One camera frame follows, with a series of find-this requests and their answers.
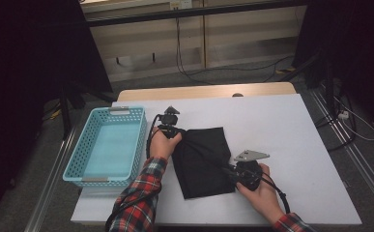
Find person's right hand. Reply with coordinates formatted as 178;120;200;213
236;163;285;225

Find right hand-held gripper cable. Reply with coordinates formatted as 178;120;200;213
258;175;291;216

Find person's left hand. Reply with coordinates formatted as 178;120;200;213
149;127;183;161

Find light blue plastic basket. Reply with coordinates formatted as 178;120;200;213
62;106;148;189

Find beige low cabinet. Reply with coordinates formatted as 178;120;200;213
79;0;308;83

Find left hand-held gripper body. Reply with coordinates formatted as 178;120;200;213
157;105;184;139

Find metal floor rail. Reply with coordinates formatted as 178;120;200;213
309;88;374;211
24;127;77;232

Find black shorts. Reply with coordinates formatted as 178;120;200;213
171;127;237;200

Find wooden table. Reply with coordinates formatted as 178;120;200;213
116;81;298;102

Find black horizontal bar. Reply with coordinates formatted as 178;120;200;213
85;0;308;28

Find black curtain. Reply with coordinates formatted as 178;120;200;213
292;0;374;136
0;0;113;226

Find black floor cables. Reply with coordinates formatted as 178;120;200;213
314;93;358;153

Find white floor cable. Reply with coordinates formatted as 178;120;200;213
333;96;374;142

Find hand-held gripper cable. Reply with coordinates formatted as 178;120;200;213
258;175;291;216
105;114;163;232

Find black stand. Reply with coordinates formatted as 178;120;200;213
279;51;337;110
58;80;118;141

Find black hanging cable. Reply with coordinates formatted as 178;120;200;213
174;17;295;86

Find left hand-held gripper cable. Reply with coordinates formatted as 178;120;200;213
105;114;163;232

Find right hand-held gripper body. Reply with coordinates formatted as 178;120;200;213
232;149;271;191

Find white wall socket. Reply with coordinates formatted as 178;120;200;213
169;0;193;10

